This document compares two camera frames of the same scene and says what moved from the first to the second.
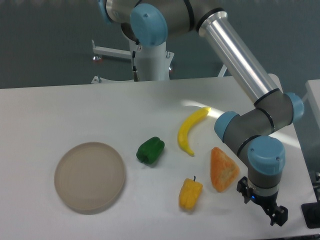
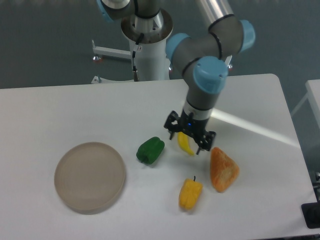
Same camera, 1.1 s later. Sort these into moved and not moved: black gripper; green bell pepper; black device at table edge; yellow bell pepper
Moved: black gripper
Not moved: green bell pepper; black device at table edge; yellow bell pepper
